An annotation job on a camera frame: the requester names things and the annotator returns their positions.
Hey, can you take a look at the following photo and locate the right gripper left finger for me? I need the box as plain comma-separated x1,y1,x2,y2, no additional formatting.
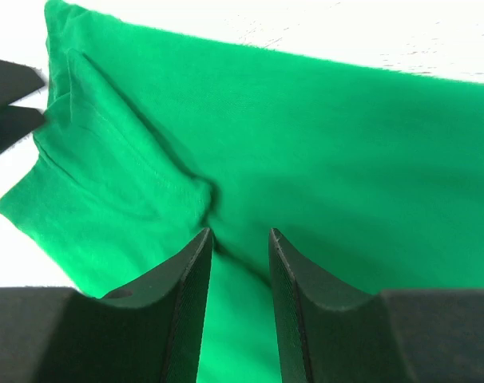
0,228,213,382

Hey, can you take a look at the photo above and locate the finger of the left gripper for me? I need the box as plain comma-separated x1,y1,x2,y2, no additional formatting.
0,105,46,155
0,60,46,107

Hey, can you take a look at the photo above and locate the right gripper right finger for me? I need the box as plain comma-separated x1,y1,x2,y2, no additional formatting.
268,229,484,382

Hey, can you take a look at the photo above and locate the green t shirt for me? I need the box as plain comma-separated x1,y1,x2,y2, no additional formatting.
0,1,484,382

